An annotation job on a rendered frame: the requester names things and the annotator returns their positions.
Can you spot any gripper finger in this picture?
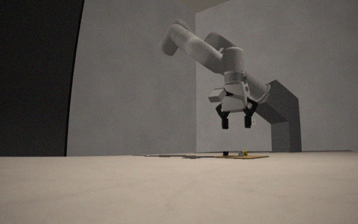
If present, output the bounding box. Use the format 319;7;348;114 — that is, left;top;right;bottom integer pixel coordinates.
215;104;230;129
243;98;258;128

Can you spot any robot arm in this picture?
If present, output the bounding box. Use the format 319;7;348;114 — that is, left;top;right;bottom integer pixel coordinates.
159;19;270;102

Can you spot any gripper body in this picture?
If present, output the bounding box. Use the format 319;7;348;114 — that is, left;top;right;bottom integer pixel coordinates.
221;81;252;113

